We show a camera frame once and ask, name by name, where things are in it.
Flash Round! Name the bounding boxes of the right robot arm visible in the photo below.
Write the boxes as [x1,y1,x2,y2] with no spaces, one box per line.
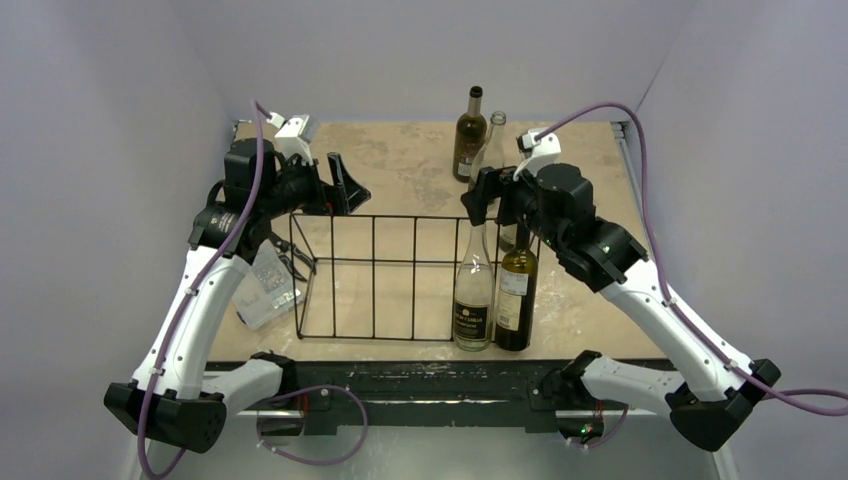
[461,164,781,452]

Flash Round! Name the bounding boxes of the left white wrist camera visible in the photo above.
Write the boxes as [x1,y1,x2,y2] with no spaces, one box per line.
[268,112,319,166]

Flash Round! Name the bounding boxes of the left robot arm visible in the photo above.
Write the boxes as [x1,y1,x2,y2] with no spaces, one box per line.
[104,139,371,453]

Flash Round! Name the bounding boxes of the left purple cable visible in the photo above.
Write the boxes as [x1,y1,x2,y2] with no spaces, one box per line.
[135,99,274,480]

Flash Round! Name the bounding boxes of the clear bottle black label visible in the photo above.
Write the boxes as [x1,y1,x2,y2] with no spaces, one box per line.
[452,224,494,352]

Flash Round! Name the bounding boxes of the green bottle white label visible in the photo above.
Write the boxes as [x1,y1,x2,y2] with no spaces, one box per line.
[498,224,518,253]

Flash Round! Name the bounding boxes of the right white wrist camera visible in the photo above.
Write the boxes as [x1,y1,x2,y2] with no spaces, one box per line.
[513,127,561,180]

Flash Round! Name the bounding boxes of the black table front rail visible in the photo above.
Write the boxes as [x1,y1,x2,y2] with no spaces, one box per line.
[192,357,664,439]

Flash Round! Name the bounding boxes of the black wire wine rack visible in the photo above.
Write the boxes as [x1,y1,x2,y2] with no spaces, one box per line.
[288,213,543,343]

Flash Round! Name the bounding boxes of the dark bottle silver neck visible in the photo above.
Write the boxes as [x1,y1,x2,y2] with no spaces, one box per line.
[452,85,487,183]

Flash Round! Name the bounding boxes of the clear tall bottle dark label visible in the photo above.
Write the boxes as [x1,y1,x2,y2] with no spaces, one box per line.
[468,111,507,191]

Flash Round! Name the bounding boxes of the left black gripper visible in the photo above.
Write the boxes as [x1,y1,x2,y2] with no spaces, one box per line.
[259,151,369,219]

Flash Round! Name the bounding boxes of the black pruning shears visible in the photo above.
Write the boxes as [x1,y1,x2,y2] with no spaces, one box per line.
[269,233,317,282]

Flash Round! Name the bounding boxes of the dark green wine bottle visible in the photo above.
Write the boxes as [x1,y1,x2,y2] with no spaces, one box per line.
[494,225,538,352]

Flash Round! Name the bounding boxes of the purple cable loop under table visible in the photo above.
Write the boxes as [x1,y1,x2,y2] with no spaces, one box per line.
[256,384,370,468]

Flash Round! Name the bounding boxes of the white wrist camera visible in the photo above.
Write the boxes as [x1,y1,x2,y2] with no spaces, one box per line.
[513,127,561,180]
[268,112,319,166]

